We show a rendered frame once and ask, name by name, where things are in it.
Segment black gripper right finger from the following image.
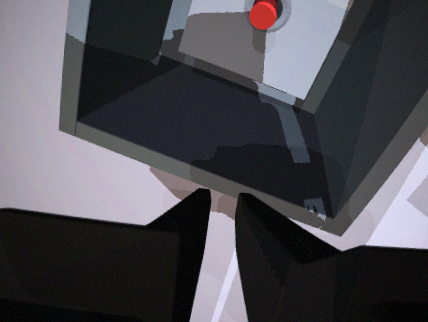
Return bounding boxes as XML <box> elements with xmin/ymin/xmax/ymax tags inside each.
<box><xmin>235</xmin><ymin>193</ymin><xmax>428</xmax><ymax>322</ymax></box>

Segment red peg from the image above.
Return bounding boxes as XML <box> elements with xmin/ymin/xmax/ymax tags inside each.
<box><xmin>250</xmin><ymin>0</ymin><xmax>277</xmax><ymax>30</ymax></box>

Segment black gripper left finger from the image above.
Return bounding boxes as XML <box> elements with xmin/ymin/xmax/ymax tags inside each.
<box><xmin>0</xmin><ymin>188</ymin><xmax>211</xmax><ymax>322</ymax></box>

